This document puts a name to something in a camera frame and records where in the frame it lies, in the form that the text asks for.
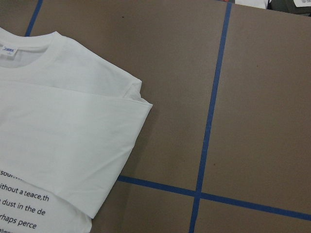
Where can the white long-sleeve printed shirt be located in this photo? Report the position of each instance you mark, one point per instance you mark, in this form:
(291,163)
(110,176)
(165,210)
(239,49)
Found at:
(69,120)

